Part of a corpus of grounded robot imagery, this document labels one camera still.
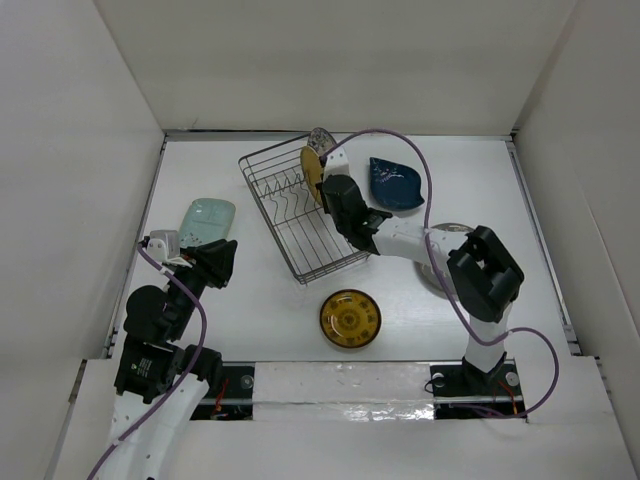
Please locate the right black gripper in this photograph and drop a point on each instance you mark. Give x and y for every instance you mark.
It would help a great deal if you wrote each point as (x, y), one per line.
(319, 186)

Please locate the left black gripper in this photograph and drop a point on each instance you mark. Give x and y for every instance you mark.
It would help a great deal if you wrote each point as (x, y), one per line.
(213, 261)

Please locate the light green rectangular plate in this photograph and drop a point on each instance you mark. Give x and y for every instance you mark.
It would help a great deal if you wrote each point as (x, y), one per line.
(205, 221)

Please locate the dark blue leaf dish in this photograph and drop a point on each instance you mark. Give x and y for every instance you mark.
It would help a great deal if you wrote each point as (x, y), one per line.
(394, 186)

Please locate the round bamboo woven plate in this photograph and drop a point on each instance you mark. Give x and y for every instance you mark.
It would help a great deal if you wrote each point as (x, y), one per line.
(312, 170)

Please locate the blue floral round plate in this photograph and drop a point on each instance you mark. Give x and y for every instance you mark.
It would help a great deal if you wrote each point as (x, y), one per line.
(321, 140)

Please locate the gold and black plate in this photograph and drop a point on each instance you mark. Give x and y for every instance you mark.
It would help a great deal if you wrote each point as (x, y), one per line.
(350, 319)

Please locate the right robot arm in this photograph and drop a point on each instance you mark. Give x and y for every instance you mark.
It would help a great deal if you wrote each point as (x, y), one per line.
(473, 269)

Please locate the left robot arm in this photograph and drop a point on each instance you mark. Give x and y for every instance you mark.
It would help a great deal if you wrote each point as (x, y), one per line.
(164, 368)

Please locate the grey wire dish rack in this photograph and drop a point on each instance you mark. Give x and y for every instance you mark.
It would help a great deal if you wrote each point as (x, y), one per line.
(305, 236)

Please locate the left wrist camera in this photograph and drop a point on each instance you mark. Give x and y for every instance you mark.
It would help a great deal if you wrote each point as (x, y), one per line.
(162, 245)

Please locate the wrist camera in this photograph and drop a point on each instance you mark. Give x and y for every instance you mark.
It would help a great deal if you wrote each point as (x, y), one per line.
(162, 245)
(337, 163)

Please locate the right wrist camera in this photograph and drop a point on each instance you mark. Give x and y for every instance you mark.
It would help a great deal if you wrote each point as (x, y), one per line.
(337, 163)

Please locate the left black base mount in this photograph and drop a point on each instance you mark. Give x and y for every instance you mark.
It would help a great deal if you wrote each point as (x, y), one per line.
(232, 398)

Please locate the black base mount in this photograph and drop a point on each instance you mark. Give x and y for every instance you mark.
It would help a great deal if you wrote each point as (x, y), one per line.
(232, 398)
(456, 397)

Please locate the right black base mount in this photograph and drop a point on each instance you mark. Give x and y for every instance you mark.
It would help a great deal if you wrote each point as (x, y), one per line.
(456, 397)

